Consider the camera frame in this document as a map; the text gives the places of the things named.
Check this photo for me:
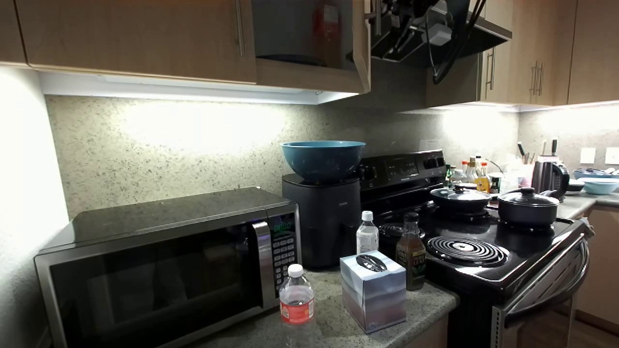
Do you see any wide wooden upper cabinet door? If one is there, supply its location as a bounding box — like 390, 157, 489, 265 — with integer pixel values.
13, 0, 259, 84

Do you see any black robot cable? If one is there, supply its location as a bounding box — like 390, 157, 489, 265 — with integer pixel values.
429, 0, 489, 86

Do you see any under cabinet light strip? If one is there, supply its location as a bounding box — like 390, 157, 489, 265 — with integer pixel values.
34, 66, 359, 107

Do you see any coil burner element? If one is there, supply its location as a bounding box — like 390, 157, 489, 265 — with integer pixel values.
423, 232, 510, 269

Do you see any yellow oil bottle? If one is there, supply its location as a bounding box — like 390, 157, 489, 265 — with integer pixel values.
473, 161, 493, 196

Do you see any clear condiment bottle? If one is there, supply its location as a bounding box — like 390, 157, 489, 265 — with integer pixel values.
452, 159, 475, 190

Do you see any blue mixing bowl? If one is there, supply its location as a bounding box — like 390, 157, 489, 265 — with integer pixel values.
280, 140, 367, 184

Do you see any stainless steel microwave oven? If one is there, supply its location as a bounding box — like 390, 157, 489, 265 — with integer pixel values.
32, 186, 303, 348

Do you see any wooden base cabinet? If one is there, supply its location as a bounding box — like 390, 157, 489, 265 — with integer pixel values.
570, 203, 619, 331

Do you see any black coffee maker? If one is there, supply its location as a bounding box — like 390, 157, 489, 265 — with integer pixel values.
280, 173, 363, 273

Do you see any clear plastic water bottle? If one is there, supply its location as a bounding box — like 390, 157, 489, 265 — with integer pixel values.
354, 209, 381, 258

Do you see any black oven door handle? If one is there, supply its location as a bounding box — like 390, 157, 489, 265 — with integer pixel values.
501, 221, 593, 325

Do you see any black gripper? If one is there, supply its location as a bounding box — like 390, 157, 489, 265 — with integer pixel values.
371, 0, 446, 66

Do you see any wooden cabinet with two handles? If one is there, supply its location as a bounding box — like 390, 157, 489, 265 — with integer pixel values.
479, 0, 568, 107

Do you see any light blue container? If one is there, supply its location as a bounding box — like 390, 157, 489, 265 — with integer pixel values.
580, 176, 619, 198

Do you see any water bottle with red label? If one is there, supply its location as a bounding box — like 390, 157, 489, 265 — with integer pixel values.
278, 261, 317, 327

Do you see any metal cabinet door handle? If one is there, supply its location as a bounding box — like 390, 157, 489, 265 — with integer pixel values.
234, 0, 247, 57

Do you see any deep black pot with lid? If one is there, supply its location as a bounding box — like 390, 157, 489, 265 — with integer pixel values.
497, 186, 560, 231

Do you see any blue white tissue box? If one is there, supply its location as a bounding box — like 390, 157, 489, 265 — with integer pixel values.
338, 250, 410, 337

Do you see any silver black electric kettle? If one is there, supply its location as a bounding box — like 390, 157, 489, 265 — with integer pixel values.
530, 155, 572, 200

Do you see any narrow wooden cabinet door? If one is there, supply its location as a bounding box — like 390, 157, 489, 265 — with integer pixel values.
0, 0, 27, 66

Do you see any brown glass bottle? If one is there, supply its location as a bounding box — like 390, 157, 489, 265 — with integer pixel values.
394, 211, 429, 294

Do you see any shallow black pot with lid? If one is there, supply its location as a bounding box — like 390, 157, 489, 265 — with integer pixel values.
429, 182, 495, 221

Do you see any black electric stove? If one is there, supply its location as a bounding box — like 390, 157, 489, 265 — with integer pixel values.
355, 149, 595, 348

